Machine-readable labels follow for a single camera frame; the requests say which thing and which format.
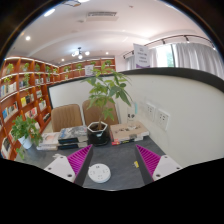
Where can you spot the white hanging sign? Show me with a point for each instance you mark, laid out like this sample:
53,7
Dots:
141,56

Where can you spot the large beige book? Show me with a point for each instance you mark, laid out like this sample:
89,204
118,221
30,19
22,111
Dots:
128,130

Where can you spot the leafy plant in white pot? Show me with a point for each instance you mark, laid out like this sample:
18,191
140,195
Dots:
25,133

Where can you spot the tall plant in black pot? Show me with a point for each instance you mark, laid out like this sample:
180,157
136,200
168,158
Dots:
98,135

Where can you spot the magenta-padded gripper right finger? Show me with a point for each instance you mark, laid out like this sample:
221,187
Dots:
163,166

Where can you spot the ceiling air vent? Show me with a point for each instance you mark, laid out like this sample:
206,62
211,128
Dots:
101,15

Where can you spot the round white power strip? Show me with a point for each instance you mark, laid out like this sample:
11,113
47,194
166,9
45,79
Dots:
99,173

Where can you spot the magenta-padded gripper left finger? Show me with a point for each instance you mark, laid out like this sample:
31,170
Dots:
63,166

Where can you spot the tan upholstered chair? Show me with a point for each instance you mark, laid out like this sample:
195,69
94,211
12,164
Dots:
91,115
66,116

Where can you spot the ceiling lamp cluster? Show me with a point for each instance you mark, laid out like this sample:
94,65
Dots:
80,53

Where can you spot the white curtain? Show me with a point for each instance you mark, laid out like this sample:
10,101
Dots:
196,56

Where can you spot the small white framed notice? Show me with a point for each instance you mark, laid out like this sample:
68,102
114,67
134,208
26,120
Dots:
89,70

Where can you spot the white wall socket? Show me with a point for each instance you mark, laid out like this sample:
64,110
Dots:
150,111
163,119

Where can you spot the orange bookshelf unit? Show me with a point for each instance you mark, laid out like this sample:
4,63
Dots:
20,100

